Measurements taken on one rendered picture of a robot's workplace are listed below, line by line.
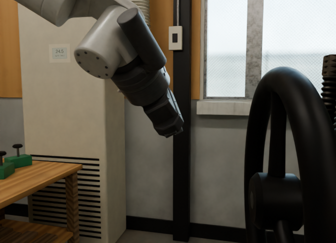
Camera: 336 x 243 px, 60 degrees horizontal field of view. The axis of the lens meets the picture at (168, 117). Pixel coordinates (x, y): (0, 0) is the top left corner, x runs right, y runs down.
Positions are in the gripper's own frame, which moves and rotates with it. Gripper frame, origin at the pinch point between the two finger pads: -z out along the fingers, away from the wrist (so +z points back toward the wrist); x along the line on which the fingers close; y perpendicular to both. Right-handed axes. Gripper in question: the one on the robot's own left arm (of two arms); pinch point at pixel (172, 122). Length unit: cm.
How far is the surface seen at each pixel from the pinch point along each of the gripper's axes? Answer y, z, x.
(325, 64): 23.0, 15.0, 18.1
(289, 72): 16.1, 23.2, 24.3
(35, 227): -104, -70, -46
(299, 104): 14.6, 24.4, 28.9
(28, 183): -74, -33, -40
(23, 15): -60, 0, -128
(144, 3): 2, -24, -116
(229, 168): 2, -109, -53
